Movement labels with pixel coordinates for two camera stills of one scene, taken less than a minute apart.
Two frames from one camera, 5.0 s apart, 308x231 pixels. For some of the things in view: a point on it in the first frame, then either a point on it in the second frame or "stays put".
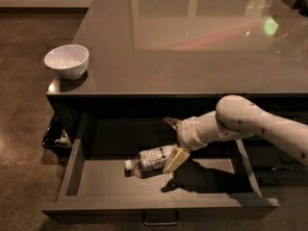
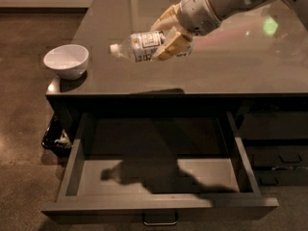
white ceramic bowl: [69, 61] stays put
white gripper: [188, 133] -> [196, 12]
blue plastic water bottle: [148, 163] -> [141, 46]
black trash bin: [59, 135] stays put
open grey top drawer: [216, 180] stays put
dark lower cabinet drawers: [275, 166] stays put
